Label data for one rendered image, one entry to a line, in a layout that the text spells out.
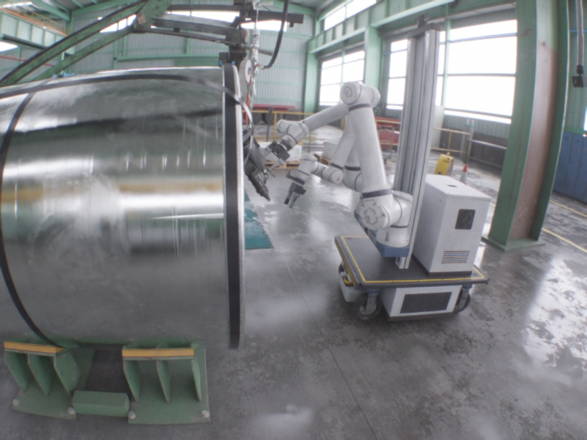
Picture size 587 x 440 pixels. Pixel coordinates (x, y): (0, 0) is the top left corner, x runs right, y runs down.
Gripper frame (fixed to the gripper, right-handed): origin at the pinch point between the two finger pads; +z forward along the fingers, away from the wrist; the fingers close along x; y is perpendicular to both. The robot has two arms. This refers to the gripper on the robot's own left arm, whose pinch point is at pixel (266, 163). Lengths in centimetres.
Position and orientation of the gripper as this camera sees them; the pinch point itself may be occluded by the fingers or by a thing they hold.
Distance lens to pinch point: 184.0
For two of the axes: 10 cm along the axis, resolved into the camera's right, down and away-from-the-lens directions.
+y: 1.9, -0.8, -9.8
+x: 7.2, 6.9, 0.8
